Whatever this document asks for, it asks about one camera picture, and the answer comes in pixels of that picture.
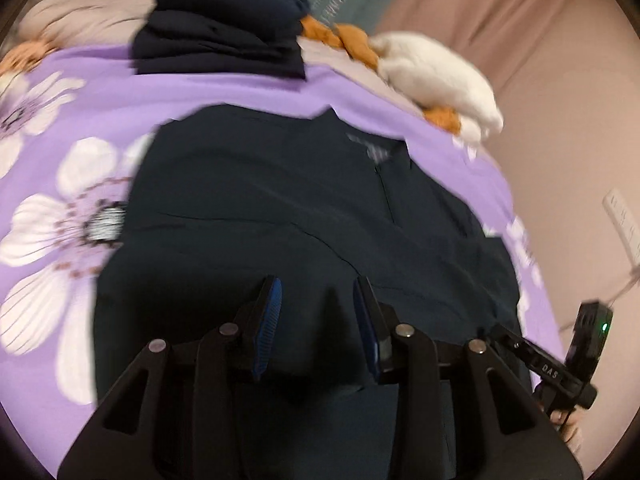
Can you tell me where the dark navy zip jacket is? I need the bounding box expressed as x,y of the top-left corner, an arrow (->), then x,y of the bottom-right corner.
93,105 -> 520,479

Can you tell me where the pink curtain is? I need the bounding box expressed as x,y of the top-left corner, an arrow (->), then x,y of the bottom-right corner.
240,0 -> 601,91

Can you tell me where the white wall power strip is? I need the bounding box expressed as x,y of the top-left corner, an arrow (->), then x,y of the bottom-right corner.
602,188 -> 640,269

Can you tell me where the light pink folded blanket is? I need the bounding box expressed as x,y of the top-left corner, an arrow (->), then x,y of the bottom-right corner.
17,0 -> 155,49

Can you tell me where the person's right hand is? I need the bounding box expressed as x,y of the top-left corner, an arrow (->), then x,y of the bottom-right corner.
549,410 -> 584,455

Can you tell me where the purple floral bed sheet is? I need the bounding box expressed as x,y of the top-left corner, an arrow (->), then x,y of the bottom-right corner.
1,47 -> 563,474

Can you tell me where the folded navy clothes stack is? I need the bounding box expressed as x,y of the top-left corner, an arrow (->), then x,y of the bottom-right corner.
131,0 -> 310,79

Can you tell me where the white goose plush toy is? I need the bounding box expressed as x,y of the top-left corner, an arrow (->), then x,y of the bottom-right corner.
298,16 -> 504,146

